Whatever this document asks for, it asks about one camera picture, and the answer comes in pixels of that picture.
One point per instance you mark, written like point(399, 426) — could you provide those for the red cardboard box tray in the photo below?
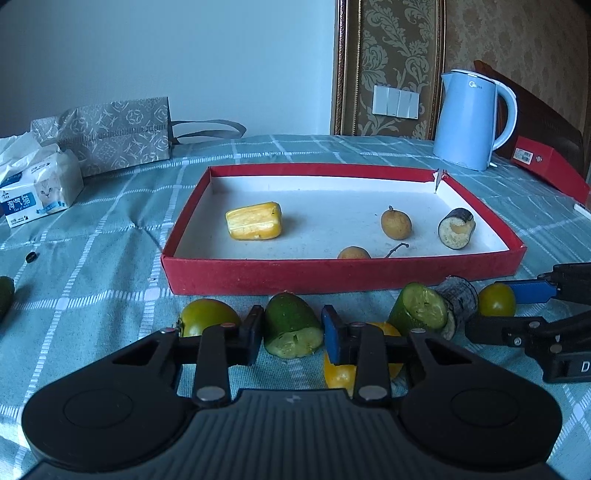
point(323, 277)

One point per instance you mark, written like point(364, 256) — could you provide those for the small black cap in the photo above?
point(31, 257)

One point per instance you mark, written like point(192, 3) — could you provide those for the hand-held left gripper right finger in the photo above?
point(332, 337)

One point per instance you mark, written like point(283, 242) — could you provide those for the yellow pepper chunk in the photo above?
point(339, 376)
point(254, 220)

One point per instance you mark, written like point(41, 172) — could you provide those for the brown wooden headboard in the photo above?
point(545, 120)

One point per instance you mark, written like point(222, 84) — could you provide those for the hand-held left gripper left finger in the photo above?
point(254, 334)

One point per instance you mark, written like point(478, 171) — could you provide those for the dark eggplant piece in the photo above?
point(456, 228)
point(461, 295)

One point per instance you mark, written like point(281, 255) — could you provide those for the grey patterned bag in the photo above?
point(120, 129)

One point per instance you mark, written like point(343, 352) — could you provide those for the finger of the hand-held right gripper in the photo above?
point(503, 330)
point(526, 290)

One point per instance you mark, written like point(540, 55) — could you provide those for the cucumber piece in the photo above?
point(291, 330)
point(4, 297)
point(418, 307)

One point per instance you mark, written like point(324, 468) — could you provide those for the green tomato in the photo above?
point(207, 316)
point(496, 300)

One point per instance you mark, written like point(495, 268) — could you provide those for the white wall switch panel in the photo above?
point(396, 101)

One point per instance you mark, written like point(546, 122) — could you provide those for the thin dark stem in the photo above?
point(396, 249)

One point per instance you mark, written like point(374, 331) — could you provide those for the red flat box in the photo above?
point(554, 161)

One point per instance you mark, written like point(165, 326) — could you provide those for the brown longan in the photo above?
point(396, 224)
point(353, 254)

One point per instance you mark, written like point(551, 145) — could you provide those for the checked teal tablecloth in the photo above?
point(115, 230)

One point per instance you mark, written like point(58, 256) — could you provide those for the tissue pack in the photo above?
point(51, 180)

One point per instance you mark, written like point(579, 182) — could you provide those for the light blue electric kettle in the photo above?
point(466, 124)

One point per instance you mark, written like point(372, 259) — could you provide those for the dark wooden wall moulding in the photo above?
point(341, 69)

